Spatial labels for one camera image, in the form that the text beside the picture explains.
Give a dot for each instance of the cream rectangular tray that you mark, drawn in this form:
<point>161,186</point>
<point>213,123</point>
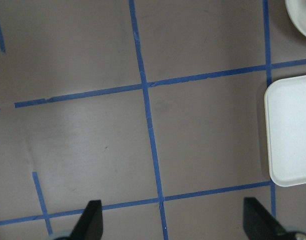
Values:
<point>285,123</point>

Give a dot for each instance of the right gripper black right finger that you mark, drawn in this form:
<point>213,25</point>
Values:
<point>259,224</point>

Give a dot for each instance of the cream round plate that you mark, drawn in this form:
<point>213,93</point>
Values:
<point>296,10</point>

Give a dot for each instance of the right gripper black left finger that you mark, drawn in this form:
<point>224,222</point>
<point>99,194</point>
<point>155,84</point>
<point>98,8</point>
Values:
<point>90,224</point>

